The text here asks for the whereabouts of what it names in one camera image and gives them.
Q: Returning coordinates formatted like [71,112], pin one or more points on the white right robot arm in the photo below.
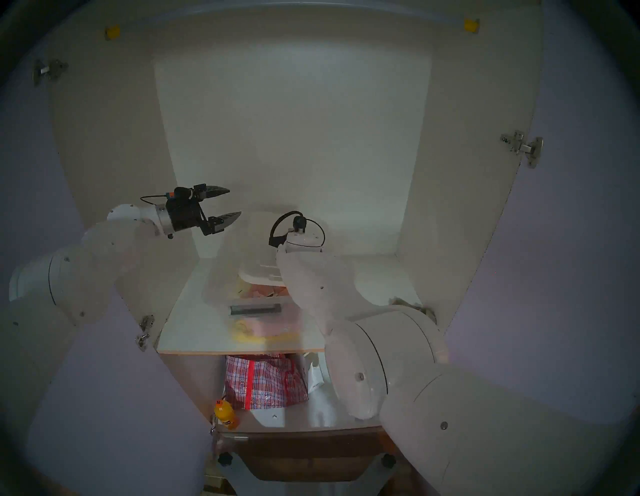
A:
[400,360]

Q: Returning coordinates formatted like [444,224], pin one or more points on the light pink cloth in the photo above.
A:
[280,327]

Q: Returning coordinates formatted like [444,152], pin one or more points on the brown wooden panel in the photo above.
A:
[300,455]

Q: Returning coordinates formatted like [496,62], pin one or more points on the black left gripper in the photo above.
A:
[187,210]

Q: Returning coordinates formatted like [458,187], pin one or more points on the white cabinet shelf board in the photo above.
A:
[185,325]
[320,412]

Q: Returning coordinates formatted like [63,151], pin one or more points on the orange bottle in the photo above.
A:
[226,415]

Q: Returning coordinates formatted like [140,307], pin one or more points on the lavender cabinet door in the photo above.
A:
[550,250]
[125,400]

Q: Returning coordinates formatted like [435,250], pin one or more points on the white plastic bin lid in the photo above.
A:
[260,272]

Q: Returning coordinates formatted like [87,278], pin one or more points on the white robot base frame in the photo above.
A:
[235,480]

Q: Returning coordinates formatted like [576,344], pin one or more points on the steel cabinet door hinge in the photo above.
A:
[145,325]
[50,70]
[522,146]

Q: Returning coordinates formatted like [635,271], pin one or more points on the small white carton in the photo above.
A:
[315,377]

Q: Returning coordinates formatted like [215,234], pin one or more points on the yellow rod bracket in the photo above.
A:
[113,33]
[470,26]

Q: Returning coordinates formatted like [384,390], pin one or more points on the olive brown socks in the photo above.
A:
[405,302]

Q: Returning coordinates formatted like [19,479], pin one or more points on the pale closet rod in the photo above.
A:
[300,6]

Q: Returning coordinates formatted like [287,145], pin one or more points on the black star knob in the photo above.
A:
[225,459]
[389,460]

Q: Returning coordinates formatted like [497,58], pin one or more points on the red plaid woven bag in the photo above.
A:
[270,385]

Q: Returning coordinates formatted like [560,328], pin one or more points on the cream open wardrobe cabinet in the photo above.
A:
[100,125]

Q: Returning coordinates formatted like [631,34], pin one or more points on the clear plastic storage bin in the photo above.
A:
[220,300]

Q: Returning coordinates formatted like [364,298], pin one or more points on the salmon pink flowered towel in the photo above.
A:
[265,291]

